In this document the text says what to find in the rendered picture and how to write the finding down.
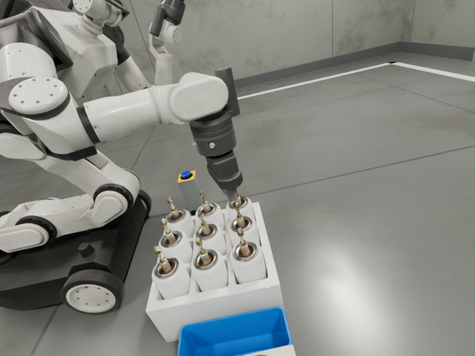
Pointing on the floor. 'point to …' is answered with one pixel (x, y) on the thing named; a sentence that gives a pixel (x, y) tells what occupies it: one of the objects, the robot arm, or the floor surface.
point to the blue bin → (236, 334)
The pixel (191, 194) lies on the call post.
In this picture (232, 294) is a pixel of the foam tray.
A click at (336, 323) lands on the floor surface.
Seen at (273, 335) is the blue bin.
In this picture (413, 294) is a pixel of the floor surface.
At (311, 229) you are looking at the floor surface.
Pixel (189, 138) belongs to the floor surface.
